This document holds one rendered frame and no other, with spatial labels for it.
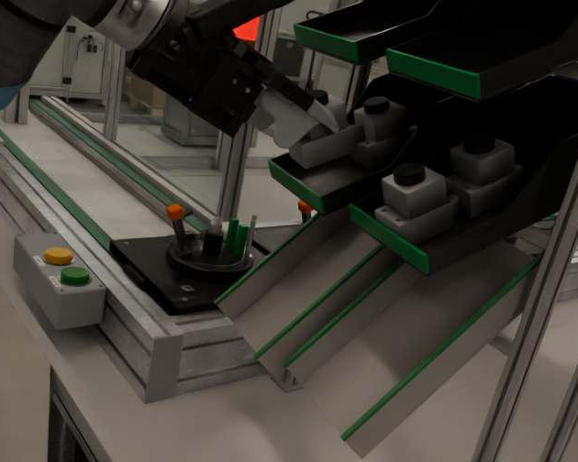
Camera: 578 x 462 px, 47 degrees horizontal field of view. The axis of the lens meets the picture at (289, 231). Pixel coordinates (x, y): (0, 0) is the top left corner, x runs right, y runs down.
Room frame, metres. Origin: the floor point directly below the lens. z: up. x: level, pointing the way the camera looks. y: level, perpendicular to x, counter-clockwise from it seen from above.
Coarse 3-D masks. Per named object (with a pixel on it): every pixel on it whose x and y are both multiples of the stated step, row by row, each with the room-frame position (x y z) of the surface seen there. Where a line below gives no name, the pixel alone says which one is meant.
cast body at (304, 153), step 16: (320, 96) 0.69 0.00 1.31; (336, 112) 0.69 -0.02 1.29; (320, 128) 0.69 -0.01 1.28; (352, 128) 0.70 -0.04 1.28; (304, 144) 0.68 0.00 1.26; (320, 144) 0.69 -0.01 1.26; (336, 144) 0.70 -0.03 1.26; (352, 144) 0.71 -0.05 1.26; (304, 160) 0.68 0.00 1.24; (320, 160) 0.69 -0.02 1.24
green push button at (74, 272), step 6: (66, 270) 0.84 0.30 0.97; (72, 270) 0.85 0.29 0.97; (78, 270) 0.85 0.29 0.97; (84, 270) 0.86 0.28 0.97; (66, 276) 0.83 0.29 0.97; (72, 276) 0.83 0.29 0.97; (78, 276) 0.83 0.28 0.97; (84, 276) 0.84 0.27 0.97; (66, 282) 0.83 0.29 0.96; (72, 282) 0.83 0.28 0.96; (78, 282) 0.83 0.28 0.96; (84, 282) 0.84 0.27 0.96
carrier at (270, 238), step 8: (248, 232) 1.15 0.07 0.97; (256, 232) 1.16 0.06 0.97; (264, 232) 1.17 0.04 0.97; (272, 232) 1.18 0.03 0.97; (280, 232) 1.19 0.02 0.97; (288, 232) 1.20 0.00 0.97; (256, 240) 1.12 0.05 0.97; (264, 240) 1.13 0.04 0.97; (272, 240) 1.14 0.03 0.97; (280, 240) 1.14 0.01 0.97; (264, 248) 1.09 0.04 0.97; (272, 248) 1.10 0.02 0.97
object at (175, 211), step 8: (168, 208) 0.92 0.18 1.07; (176, 208) 0.92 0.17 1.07; (168, 216) 0.93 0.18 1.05; (176, 216) 0.92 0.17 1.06; (184, 216) 0.93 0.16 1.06; (176, 224) 0.92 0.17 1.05; (176, 232) 0.93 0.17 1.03; (184, 232) 0.93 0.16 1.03; (176, 240) 0.94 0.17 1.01; (184, 240) 0.93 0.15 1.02; (184, 248) 0.93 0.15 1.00
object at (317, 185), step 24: (360, 96) 0.83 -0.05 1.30; (384, 96) 0.85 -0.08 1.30; (408, 96) 0.87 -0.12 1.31; (432, 96) 0.89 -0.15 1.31; (456, 96) 0.74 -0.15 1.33; (408, 120) 0.87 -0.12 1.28; (432, 120) 0.73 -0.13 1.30; (456, 120) 0.74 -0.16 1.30; (408, 144) 0.71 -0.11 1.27; (432, 144) 0.73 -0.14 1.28; (288, 168) 0.79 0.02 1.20; (312, 168) 0.78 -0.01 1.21; (336, 168) 0.77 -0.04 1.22; (360, 168) 0.76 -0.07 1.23; (384, 168) 0.70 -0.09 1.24; (312, 192) 0.68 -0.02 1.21; (336, 192) 0.67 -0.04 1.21; (360, 192) 0.69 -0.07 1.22
